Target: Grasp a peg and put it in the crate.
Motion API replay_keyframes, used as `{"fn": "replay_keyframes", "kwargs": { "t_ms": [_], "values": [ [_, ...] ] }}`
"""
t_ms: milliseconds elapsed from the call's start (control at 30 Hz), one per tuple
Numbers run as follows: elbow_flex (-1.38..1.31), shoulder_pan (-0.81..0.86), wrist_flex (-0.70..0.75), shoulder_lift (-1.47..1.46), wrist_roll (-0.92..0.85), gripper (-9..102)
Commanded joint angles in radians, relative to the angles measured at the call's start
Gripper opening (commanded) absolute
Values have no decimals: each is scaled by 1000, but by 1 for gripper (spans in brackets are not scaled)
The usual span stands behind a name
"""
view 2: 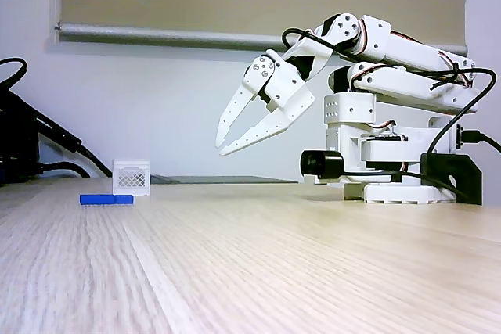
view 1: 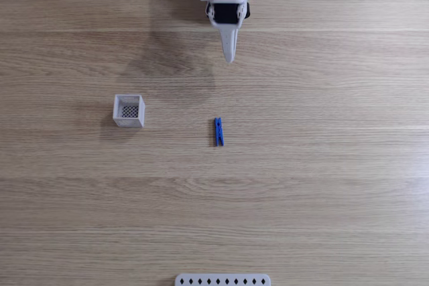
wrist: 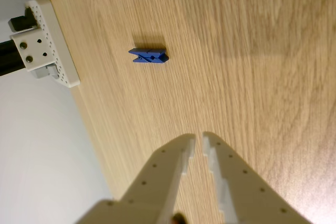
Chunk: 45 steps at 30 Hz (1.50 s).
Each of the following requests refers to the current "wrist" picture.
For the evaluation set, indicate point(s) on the grey clamp piece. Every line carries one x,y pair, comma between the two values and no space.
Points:
43,72

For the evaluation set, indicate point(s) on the white bracket block with screws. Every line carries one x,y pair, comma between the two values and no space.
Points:
30,48

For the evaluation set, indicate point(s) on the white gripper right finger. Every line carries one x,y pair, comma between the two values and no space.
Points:
244,192

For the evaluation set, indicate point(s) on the black square rod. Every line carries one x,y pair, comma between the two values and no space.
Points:
10,56

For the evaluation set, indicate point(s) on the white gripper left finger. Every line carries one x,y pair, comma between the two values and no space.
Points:
157,182

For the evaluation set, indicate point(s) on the blue clothespin peg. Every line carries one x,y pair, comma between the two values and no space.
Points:
149,56

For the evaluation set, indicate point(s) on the white perforated mount plate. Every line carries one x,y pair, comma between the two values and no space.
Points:
56,48

